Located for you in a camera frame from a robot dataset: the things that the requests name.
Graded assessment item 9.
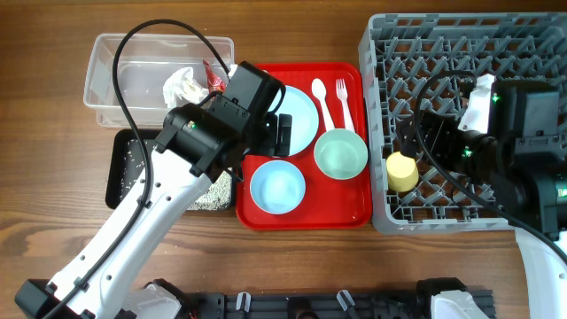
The yellow plastic cup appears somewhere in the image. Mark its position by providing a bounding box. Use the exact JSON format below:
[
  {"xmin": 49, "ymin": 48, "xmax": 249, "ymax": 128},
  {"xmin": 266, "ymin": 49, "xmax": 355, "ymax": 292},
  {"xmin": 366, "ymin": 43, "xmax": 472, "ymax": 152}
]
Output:
[{"xmin": 386, "ymin": 152, "xmax": 419, "ymax": 192}]

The pink plastic fork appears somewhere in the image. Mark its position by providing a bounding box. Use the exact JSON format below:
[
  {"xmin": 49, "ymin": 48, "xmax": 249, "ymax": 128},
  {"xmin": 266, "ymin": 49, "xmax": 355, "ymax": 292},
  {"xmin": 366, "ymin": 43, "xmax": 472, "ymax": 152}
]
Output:
[{"xmin": 336, "ymin": 79, "xmax": 355, "ymax": 132}]

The small light blue bowl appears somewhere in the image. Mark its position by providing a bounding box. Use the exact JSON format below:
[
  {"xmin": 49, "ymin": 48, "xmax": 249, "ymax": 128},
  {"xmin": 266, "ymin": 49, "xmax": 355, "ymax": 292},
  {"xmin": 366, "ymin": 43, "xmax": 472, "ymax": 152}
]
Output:
[{"xmin": 250, "ymin": 160, "xmax": 307, "ymax": 215}]

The black waste tray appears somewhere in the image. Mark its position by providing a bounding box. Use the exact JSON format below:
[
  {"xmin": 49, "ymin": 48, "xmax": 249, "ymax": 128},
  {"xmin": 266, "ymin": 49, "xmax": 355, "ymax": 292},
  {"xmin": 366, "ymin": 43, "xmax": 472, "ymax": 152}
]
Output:
[{"xmin": 105, "ymin": 129, "xmax": 236, "ymax": 211}]

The clear plastic bin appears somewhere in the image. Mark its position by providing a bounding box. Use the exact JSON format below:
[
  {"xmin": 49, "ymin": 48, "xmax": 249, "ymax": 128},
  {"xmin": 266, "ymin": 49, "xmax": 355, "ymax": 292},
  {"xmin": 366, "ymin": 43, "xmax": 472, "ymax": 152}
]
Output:
[{"xmin": 83, "ymin": 34, "xmax": 227, "ymax": 128}]

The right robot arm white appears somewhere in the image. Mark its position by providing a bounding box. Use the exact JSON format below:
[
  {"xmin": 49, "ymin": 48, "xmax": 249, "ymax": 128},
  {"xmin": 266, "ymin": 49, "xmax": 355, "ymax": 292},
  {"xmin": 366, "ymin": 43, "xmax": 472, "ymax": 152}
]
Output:
[{"xmin": 397, "ymin": 80, "xmax": 566, "ymax": 318}]

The large light blue plate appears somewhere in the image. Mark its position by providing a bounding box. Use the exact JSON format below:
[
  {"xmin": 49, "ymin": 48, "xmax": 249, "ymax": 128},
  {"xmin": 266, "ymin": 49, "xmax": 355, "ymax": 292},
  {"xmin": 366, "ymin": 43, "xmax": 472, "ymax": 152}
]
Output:
[{"xmin": 276, "ymin": 85, "xmax": 319, "ymax": 156}]

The red plastic tray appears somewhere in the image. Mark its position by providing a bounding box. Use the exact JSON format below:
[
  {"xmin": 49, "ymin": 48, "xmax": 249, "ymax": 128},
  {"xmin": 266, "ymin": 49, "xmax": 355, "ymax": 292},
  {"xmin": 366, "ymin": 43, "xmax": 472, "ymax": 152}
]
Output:
[{"xmin": 236, "ymin": 62, "xmax": 372, "ymax": 230}]

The green plastic bowl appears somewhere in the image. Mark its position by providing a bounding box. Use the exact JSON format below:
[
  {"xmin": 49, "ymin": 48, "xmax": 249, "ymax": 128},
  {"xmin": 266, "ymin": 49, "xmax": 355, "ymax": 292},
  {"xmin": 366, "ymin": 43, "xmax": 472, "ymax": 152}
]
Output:
[{"xmin": 314, "ymin": 128, "xmax": 369, "ymax": 180}]

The white plastic spoon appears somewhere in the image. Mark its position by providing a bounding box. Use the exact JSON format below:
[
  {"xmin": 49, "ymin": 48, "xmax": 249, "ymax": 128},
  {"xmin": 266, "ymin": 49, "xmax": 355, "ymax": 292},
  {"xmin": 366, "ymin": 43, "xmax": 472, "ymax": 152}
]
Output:
[{"xmin": 311, "ymin": 78, "xmax": 335, "ymax": 131}]

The red snack wrapper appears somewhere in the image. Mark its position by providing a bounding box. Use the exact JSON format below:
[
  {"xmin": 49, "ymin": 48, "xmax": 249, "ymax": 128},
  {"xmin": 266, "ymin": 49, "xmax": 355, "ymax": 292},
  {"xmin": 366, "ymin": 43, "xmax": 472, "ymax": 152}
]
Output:
[{"xmin": 203, "ymin": 60, "xmax": 226, "ymax": 92}]

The rice food waste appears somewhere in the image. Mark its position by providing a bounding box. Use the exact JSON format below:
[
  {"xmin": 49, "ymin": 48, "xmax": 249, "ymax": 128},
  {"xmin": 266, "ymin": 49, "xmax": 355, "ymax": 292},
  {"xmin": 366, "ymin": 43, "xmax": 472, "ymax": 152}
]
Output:
[{"xmin": 121, "ymin": 139, "xmax": 234, "ymax": 210}]

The white napkin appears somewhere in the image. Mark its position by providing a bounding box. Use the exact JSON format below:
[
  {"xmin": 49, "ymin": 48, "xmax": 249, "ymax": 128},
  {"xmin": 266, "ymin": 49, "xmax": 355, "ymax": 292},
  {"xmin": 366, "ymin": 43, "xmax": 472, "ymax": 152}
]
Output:
[{"xmin": 163, "ymin": 66, "xmax": 209, "ymax": 109}]

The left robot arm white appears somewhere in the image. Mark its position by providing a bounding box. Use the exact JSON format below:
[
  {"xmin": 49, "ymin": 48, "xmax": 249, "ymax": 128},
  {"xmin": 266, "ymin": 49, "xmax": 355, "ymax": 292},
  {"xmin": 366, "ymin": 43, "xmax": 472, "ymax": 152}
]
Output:
[{"xmin": 15, "ymin": 62, "xmax": 291, "ymax": 318}]

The grey dishwasher rack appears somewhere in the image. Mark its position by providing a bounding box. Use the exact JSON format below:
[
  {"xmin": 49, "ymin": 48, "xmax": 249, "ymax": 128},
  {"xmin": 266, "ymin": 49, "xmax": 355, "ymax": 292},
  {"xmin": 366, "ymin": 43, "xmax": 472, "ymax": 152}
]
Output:
[{"xmin": 358, "ymin": 13, "xmax": 566, "ymax": 235}]

